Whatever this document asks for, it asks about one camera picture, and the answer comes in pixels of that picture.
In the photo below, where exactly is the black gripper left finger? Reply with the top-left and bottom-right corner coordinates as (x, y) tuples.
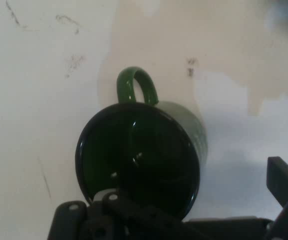
(46, 188), (199, 240)

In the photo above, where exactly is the dark green mug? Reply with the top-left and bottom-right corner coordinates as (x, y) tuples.
(75, 66), (208, 222)

